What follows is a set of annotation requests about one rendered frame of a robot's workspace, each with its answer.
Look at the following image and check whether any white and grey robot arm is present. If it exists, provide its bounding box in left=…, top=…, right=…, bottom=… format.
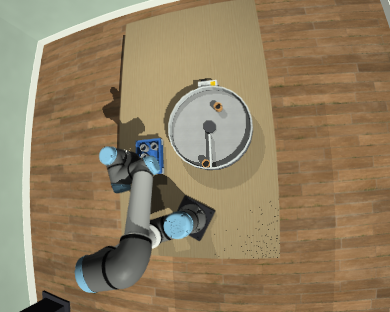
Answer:
left=75, top=146, right=206, bottom=293

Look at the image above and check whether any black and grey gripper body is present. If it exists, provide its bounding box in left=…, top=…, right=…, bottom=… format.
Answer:
left=124, top=150, right=142, bottom=166

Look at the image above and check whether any blue crate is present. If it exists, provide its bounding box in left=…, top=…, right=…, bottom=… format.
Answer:
left=136, top=138, right=165, bottom=174

